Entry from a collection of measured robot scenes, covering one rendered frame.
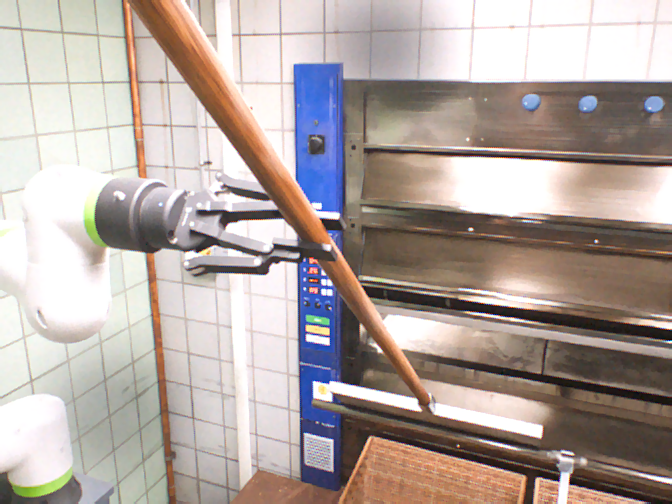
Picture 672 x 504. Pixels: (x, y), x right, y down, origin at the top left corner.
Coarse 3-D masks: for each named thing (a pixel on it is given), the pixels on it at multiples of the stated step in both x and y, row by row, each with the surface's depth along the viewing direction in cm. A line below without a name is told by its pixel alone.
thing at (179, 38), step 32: (128, 0) 35; (160, 0) 35; (160, 32) 37; (192, 32) 38; (192, 64) 40; (224, 96) 43; (224, 128) 46; (256, 128) 48; (256, 160) 50; (288, 192) 55; (320, 224) 63; (352, 288) 77; (384, 352) 103; (416, 384) 126
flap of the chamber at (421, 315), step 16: (432, 304) 194; (432, 320) 181; (448, 320) 179; (464, 320) 177; (544, 320) 182; (560, 320) 183; (528, 336) 170; (544, 336) 169; (560, 336) 167; (576, 336) 165; (640, 336) 170; (656, 336) 171; (640, 352) 160; (656, 352) 158
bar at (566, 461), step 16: (320, 400) 178; (352, 416) 174; (368, 416) 172; (384, 416) 170; (432, 432) 165; (448, 432) 163; (464, 432) 163; (496, 448) 159; (512, 448) 157; (528, 448) 156; (560, 464) 152; (576, 464) 151; (592, 464) 150; (608, 464) 149; (560, 480) 152; (640, 480) 146; (656, 480) 145; (560, 496) 150
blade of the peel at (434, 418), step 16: (336, 384) 161; (352, 400) 165; (368, 400) 157; (384, 400) 155; (400, 400) 154; (416, 400) 153; (400, 416) 170; (416, 416) 162; (432, 416) 154; (448, 416) 149; (464, 416) 148; (480, 416) 147; (496, 416) 146; (480, 432) 158; (496, 432) 151; (512, 432) 145; (528, 432) 142
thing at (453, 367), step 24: (384, 360) 208; (408, 360) 204; (432, 360) 202; (456, 360) 202; (504, 384) 193; (528, 384) 190; (552, 384) 187; (576, 384) 187; (624, 408) 180; (648, 408) 177
